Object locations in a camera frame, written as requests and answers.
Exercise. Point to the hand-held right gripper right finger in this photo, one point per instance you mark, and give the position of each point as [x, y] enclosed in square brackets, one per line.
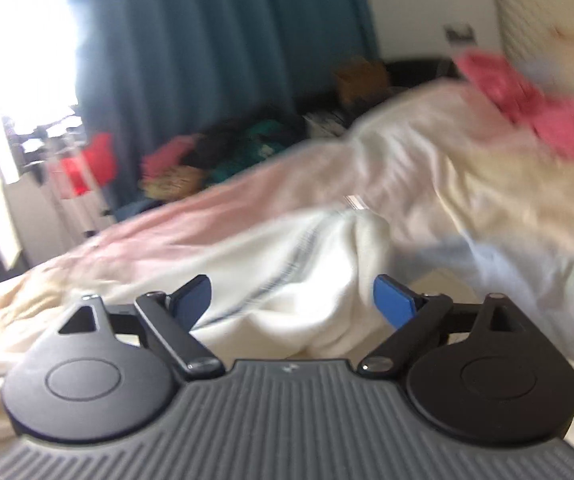
[392, 302]

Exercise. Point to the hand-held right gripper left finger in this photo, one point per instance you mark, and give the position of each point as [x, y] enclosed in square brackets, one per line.
[194, 301]

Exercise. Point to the pile of dark clothes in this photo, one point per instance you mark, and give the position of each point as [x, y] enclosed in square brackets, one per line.
[227, 152]

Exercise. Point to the pink and white blanket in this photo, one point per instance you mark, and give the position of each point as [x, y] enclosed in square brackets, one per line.
[492, 200]

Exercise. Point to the red garment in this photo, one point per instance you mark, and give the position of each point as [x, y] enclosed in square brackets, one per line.
[89, 162]

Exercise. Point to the pink cloth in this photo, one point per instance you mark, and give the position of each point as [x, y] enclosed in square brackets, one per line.
[542, 105]

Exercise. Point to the blue curtain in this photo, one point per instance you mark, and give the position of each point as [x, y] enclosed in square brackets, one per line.
[217, 40]

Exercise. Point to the window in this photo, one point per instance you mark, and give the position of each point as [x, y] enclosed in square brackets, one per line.
[12, 60]

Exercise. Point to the wall socket with plug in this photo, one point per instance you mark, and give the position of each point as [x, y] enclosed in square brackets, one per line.
[459, 32]

